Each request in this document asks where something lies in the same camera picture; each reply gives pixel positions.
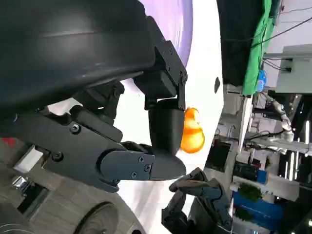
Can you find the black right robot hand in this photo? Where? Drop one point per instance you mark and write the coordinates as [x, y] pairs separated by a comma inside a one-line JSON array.
[[209, 209]]

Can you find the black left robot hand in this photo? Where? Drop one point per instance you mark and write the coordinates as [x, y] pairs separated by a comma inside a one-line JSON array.
[[73, 48]]

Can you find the orange and white bread roll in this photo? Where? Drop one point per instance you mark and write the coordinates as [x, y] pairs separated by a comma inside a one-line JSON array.
[[193, 136]]

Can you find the blue bin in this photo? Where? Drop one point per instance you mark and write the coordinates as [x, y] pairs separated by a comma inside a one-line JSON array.
[[258, 212]]

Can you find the lilac plate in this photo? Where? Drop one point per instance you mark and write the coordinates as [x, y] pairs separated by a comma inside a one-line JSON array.
[[170, 24]]

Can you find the grey round disc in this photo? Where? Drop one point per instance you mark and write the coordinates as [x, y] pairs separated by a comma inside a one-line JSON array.
[[97, 219]]

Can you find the black backdrop curtain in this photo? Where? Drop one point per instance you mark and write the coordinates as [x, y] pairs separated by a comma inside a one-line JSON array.
[[234, 36]]

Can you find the grey cabinet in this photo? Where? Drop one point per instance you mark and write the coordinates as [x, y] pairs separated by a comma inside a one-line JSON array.
[[296, 68]]

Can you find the green cloth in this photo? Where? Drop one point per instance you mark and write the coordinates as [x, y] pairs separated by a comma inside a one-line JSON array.
[[258, 48]]

